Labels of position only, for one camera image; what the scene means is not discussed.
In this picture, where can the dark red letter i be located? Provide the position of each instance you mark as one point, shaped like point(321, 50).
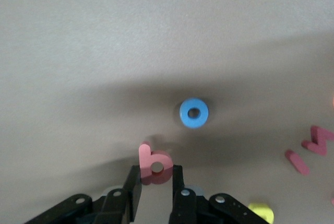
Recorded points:
point(297, 162)

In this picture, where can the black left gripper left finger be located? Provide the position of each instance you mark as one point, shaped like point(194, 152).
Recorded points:
point(114, 208)

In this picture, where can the yellow letter u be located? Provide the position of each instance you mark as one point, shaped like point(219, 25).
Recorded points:
point(261, 212)

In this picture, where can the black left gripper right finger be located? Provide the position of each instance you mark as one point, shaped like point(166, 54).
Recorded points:
point(188, 208)

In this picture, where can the brown paper table cover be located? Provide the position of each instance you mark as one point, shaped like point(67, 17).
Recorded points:
point(78, 25)

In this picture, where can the pink letter b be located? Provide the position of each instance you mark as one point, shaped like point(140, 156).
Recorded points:
point(146, 161)

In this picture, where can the blue letter o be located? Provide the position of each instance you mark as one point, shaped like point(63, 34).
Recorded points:
point(186, 119)

